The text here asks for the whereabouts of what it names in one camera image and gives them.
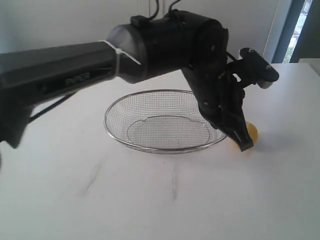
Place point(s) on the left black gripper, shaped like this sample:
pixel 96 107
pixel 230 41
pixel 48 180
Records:
pixel 220 99

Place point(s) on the yellow lemon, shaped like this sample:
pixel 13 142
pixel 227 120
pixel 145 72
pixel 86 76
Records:
pixel 253 133

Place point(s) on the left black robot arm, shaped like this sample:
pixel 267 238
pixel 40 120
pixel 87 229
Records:
pixel 140 50

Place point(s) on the grey cabinet doors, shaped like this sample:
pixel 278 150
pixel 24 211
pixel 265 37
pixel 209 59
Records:
pixel 32 24

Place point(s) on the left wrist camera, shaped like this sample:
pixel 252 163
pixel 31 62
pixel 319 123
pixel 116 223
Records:
pixel 253 69

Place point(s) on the oval wire mesh basket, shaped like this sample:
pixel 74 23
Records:
pixel 160 121

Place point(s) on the window with dark frame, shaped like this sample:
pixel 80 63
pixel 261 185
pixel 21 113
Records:
pixel 300 35

